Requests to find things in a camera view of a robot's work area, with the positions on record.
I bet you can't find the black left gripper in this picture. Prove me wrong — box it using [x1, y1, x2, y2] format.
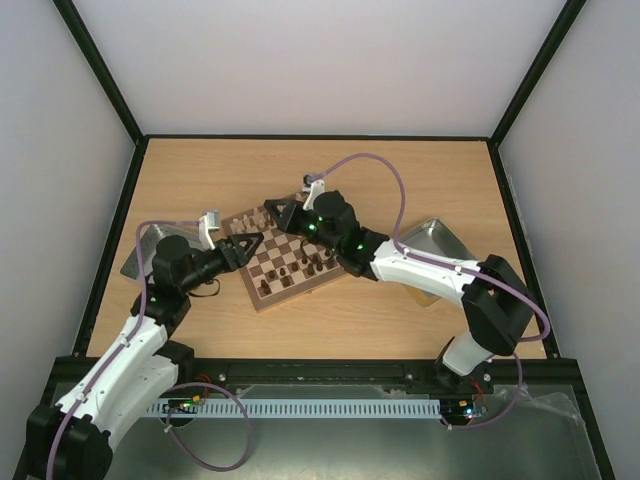
[180, 232, 264, 294]

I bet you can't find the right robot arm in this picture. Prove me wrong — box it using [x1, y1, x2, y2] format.
[264, 191, 533, 392]

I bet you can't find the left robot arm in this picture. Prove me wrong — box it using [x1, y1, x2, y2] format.
[25, 233, 264, 479]

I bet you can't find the wooden chess board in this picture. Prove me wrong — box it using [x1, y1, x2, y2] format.
[221, 205, 345, 312]

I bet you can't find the left metal tray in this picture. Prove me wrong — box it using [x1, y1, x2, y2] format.
[119, 224, 202, 281]

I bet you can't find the right metal tin tray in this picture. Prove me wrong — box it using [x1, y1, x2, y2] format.
[399, 217, 479, 309]

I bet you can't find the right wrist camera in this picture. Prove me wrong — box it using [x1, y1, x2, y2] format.
[302, 173, 325, 211]

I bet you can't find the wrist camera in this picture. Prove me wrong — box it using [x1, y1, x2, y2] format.
[198, 210, 221, 250]
[302, 173, 325, 211]

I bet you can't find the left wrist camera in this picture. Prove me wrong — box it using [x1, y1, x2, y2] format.
[198, 210, 221, 250]

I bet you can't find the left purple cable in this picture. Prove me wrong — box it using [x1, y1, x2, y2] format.
[45, 217, 251, 480]

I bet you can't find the light blue slotted cable duct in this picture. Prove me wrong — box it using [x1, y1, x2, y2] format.
[174, 399, 442, 420]

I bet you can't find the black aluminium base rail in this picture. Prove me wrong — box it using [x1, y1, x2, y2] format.
[43, 356, 586, 403]

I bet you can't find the black enclosure frame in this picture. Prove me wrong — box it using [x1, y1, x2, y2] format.
[14, 0, 616, 480]

